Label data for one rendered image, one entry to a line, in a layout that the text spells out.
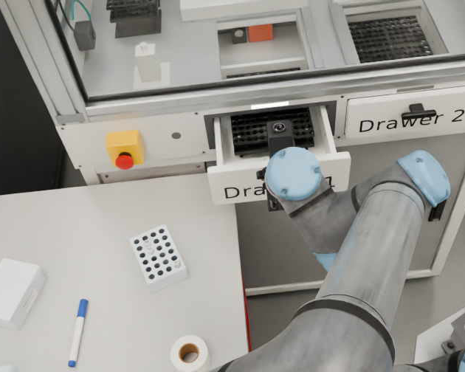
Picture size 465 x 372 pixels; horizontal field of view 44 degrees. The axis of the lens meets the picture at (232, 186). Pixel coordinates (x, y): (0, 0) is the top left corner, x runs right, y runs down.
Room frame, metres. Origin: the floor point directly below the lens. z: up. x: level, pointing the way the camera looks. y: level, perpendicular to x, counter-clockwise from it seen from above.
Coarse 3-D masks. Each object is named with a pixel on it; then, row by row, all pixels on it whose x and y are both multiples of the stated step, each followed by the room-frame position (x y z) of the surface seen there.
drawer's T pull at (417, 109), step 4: (412, 104) 0.86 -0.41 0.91; (416, 104) 0.86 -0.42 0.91; (420, 104) 0.86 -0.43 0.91; (412, 108) 0.85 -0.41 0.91; (416, 108) 0.85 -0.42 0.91; (420, 108) 0.85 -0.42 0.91; (408, 112) 0.84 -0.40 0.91; (412, 112) 0.84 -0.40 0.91; (416, 112) 0.84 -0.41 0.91; (420, 112) 0.83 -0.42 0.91; (424, 112) 0.83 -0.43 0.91; (428, 112) 0.83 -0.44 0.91; (432, 112) 0.83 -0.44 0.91; (436, 112) 0.83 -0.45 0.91; (404, 116) 0.83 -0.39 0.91; (408, 116) 0.83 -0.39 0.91; (412, 116) 0.83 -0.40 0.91; (416, 116) 0.83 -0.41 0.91; (420, 116) 0.83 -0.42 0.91; (424, 116) 0.83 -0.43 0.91; (428, 116) 0.83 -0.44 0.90; (432, 116) 0.83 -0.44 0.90
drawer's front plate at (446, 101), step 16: (384, 96) 0.88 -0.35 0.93; (400, 96) 0.88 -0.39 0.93; (416, 96) 0.87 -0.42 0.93; (432, 96) 0.86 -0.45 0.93; (448, 96) 0.86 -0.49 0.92; (464, 96) 0.86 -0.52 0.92; (352, 112) 0.87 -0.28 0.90; (368, 112) 0.87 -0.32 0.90; (384, 112) 0.87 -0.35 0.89; (400, 112) 0.87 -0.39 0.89; (448, 112) 0.86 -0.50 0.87; (464, 112) 0.86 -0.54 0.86; (352, 128) 0.87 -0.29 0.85; (368, 128) 0.87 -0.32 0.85; (384, 128) 0.87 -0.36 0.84; (400, 128) 0.87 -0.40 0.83; (416, 128) 0.86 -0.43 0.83; (432, 128) 0.86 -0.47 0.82
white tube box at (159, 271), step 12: (156, 228) 0.71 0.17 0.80; (132, 240) 0.69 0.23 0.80; (144, 240) 0.70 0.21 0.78; (156, 240) 0.69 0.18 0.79; (168, 240) 0.68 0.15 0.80; (144, 252) 0.66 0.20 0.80; (156, 252) 0.65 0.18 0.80; (168, 252) 0.65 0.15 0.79; (144, 264) 0.64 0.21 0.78; (156, 264) 0.63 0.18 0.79; (168, 264) 0.62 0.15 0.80; (180, 264) 0.62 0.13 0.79; (144, 276) 0.60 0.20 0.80; (156, 276) 0.59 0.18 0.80; (168, 276) 0.59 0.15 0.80; (180, 276) 0.60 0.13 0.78; (156, 288) 0.58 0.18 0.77
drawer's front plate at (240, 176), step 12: (324, 156) 0.74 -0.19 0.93; (336, 156) 0.73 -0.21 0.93; (348, 156) 0.73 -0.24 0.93; (216, 168) 0.75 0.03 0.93; (228, 168) 0.74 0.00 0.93; (240, 168) 0.74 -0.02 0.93; (252, 168) 0.73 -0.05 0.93; (324, 168) 0.73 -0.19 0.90; (336, 168) 0.73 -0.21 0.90; (348, 168) 0.73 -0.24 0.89; (216, 180) 0.74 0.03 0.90; (228, 180) 0.74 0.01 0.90; (240, 180) 0.73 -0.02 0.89; (252, 180) 0.73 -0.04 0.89; (336, 180) 0.73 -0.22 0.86; (216, 192) 0.74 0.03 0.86; (228, 192) 0.74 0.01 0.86; (240, 192) 0.73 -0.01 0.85; (252, 192) 0.73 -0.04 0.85; (216, 204) 0.74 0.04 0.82
